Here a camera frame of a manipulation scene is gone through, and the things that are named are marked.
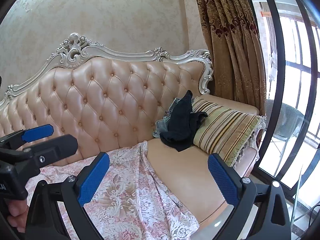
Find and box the navy blue sweatshirt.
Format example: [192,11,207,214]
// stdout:
[159,89,208,152]

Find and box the striped cushion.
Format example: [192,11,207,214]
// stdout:
[191,96,266,168]

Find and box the person's left hand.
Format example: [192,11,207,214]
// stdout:
[7,199,31,234]

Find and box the white hanging cloth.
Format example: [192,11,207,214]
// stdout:
[269,51,277,82]

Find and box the black window frame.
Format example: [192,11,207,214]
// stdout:
[237,0,320,240]

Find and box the grey wicker chair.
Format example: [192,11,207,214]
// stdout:
[266,99,307,143]

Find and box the pink floral blanket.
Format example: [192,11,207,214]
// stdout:
[24,141,200,240]

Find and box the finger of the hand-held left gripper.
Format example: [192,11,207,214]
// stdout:
[0,124,55,150]
[12,134,80,180]

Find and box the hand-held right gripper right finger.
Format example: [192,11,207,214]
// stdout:
[207,153,292,240]

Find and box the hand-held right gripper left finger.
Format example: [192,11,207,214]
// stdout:
[25,152,110,240]

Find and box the light blue denim garment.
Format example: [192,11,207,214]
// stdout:
[153,97,195,138]

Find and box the gold embroidered curtain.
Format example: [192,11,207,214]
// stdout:
[191,0,269,117]

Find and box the pink tufted leather sofa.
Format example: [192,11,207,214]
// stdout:
[0,32,265,233]

